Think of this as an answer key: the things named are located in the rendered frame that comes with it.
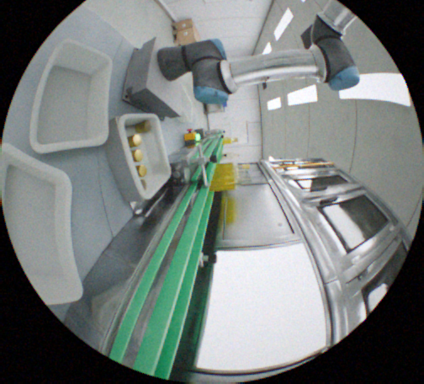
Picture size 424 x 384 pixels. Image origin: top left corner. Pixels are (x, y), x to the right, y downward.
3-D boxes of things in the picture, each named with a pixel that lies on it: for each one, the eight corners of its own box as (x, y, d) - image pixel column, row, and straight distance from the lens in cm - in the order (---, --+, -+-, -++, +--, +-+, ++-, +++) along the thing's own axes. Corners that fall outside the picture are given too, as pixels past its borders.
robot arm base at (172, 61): (158, 41, 59) (183, 33, 56) (174, 61, 69) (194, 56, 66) (156, 69, 49) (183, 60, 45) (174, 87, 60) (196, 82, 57)
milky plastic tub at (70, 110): (29, 163, 33) (29, 156, 24) (47, 61, 42) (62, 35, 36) (92, 151, 37) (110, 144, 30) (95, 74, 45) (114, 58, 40)
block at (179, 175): (171, 185, 51) (187, 185, 48) (165, 163, 48) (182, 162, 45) (174, 181, 54) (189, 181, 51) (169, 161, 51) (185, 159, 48)
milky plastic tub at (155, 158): (124, 201, 40) (146, 203, 34) (98, 125, 38) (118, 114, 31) (153, 176, 51) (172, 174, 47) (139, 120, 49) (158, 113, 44)
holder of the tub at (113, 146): (131, 215, 43) (150, 217, 38) (98, 126, 38) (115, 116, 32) (156, 188, 54) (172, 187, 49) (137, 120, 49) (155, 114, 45)
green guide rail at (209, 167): (191, 181, 52) (209, 180, 50) (190, 179, 52) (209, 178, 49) (219, 134, 221) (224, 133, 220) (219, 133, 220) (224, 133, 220)
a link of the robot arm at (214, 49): (193, 56, 64) (224, 50, 63) (195, 80, 56) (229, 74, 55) (184, 38, 56) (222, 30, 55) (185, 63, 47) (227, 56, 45)
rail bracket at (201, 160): (188, 189, 49) (219, 188, 46) (178, 146, 43) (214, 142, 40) (190, 185, 51) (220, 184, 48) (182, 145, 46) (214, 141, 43)
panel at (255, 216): (192, 366, 47) (325, 346, 53) (188, 369, 44) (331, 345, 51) (222, 187, 84) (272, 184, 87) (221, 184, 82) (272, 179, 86)
